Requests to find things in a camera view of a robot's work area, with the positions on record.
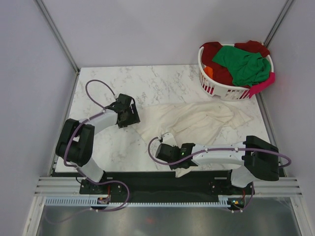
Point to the cream white t shirt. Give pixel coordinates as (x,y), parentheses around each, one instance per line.
(198,123)

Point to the green t shirt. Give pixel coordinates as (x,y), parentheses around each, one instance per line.
(245,68)

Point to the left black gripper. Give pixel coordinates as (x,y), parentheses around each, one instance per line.
(134,118)

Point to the pink t shirt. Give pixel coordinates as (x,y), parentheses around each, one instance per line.
(262,86)

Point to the orange t shirt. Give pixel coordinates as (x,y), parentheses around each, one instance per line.
(209,71)

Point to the dark red t shirt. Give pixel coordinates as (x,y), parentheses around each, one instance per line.
(220,73)

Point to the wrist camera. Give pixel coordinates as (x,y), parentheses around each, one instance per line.
(165,153)
(124,100)

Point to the white slotted cable duct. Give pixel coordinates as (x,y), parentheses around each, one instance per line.
(104,201)

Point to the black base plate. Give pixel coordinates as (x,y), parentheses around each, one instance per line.
(196,185)

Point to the aluminium frame rail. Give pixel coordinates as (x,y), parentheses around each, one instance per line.
(57,35)

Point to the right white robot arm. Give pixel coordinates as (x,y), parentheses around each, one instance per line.
(253,159)

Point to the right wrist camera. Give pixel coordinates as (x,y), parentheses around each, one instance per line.
(165,153)

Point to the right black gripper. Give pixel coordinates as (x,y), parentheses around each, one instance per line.
(173,166)

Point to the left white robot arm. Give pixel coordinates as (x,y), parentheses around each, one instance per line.
(76,141)

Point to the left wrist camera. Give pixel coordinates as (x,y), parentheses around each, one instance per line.
(124,100)

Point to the white laundry basket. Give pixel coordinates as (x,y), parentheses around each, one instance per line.
(224,92)

